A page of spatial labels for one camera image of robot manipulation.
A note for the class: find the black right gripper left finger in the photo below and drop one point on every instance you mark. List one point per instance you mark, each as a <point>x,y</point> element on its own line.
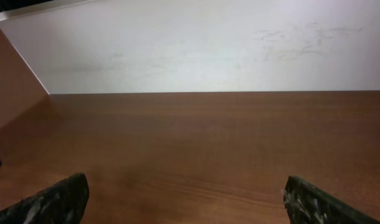
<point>62,203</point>

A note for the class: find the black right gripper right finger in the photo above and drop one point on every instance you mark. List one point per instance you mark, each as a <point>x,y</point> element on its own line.
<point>305,203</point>

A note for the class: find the brown wooden side panel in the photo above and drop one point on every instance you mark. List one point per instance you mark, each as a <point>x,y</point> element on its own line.
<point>20,89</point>

